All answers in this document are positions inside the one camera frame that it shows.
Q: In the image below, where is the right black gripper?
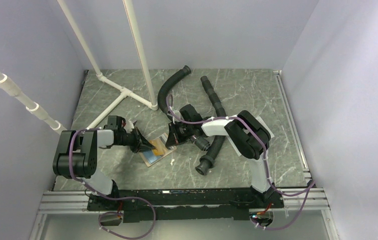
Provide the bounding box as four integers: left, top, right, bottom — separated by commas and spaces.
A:
166, 120, 193, 148

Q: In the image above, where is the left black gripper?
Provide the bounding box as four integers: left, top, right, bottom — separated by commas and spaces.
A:
117, 126, 155, 154

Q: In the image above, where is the tan leather card holder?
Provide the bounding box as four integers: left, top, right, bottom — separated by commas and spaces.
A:
139, 133, 177, 167

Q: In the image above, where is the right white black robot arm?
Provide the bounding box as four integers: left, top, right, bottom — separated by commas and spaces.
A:
165, 104, 273, 208

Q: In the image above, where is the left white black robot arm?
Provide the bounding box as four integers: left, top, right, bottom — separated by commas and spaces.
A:
53, 115, 155, 210

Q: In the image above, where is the clear plastic card tray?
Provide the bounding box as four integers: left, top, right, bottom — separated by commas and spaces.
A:
256, 116, 275, 139

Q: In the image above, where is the left black corrugated hose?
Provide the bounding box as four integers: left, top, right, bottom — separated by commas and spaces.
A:
157, 65, 210, 152

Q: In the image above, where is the black corrugated hose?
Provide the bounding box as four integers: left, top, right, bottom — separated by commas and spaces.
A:
157, 65, 210, 152
195, 75, 228, 176

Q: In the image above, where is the right black corrugated hose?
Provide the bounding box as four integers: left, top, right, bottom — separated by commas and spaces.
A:
195, 75, 228, 176

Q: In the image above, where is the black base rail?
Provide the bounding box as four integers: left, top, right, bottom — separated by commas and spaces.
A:
87, 187, 284, 223

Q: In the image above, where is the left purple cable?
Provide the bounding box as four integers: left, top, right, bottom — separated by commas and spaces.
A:
69, 127, 158, 240

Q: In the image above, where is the white PVC pipe frame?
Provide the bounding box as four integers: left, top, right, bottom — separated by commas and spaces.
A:
0, 0, 159, 135

